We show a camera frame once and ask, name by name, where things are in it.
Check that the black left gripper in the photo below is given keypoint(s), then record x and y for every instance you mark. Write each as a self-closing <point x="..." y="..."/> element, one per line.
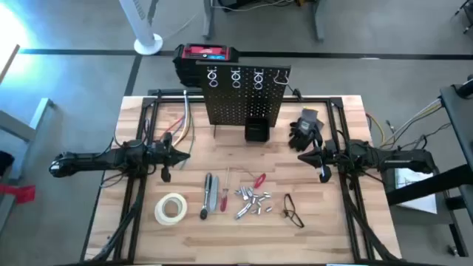
<point x="164" y="155"/>

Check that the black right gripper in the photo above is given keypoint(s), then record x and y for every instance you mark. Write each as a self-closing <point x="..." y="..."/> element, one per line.
<point x="327" y="157"/>

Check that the chrome ratchet wrench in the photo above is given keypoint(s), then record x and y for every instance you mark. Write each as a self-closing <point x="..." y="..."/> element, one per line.
<point x="206" y="194"/>

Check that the black eyeglasses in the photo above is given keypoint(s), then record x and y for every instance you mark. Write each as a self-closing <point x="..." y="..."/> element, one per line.
<point x="285" y="212"/>

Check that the beige masking tape roll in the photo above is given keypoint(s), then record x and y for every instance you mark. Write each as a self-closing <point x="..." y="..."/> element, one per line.
<point x="158" y="214"/>

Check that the long chrome deep socket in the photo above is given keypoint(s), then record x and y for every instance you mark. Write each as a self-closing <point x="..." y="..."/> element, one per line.
<point x="242" y="212"/>

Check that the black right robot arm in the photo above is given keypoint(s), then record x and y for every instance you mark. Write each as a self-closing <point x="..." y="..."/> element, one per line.
<point x="388" y="159"/>

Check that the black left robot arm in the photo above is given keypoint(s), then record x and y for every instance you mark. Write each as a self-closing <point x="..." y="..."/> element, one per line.
<point x="92" y="160"/>

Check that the black work gloves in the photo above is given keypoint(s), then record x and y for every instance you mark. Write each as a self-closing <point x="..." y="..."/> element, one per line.
<point x="305" y="129"/>

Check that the black pegboard bin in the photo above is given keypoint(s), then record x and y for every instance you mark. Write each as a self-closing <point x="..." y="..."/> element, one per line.
<point x="256" y="133"/>

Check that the black perforated pegboard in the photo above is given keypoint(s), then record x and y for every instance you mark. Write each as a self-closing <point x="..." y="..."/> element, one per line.
<point x="229" y="107"/>

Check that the white paper manual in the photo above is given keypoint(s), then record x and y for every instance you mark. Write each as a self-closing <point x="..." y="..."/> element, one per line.
<point x="406" y="177"/>

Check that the red and black toolbox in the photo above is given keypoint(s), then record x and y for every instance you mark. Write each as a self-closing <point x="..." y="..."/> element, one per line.
<point x="205" y="51"/>

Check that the white tower fan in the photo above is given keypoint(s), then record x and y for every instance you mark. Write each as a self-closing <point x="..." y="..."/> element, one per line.
<point x="140" y="22"/>

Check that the grey desk leg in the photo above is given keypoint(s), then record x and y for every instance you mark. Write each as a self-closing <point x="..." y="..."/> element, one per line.
<point x="208" y="18"/>
<point x="318" y="18"/>

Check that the grey small table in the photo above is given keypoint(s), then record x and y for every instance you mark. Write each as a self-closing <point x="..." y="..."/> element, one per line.
<point x="443" y="218"/>

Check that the black side table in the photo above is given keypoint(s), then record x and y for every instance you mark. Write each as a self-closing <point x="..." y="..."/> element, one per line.
<point x="458" y="111"/>

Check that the red flat object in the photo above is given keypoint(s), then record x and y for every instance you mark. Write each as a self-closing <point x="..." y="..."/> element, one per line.
<point x="22" y="194"/>

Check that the grey desk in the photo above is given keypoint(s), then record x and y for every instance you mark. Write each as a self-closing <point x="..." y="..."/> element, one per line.
<point x="15" y="125"/>

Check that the black office chair base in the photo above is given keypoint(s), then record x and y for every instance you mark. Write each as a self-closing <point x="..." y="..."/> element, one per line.
<point x="468" y="11"/>

